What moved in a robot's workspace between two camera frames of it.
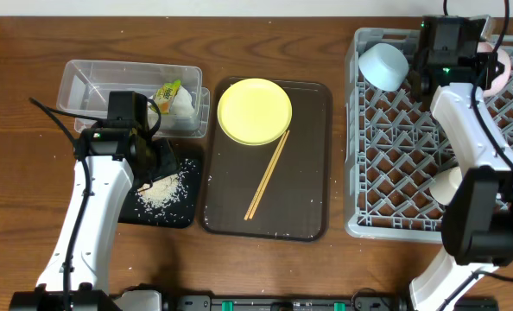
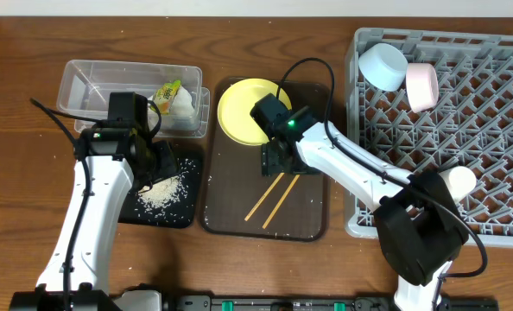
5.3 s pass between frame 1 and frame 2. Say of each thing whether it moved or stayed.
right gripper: moved
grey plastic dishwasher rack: stayed
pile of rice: stayed
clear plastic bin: stayed
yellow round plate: stayed
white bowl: moved
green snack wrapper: stayed
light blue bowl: stayed
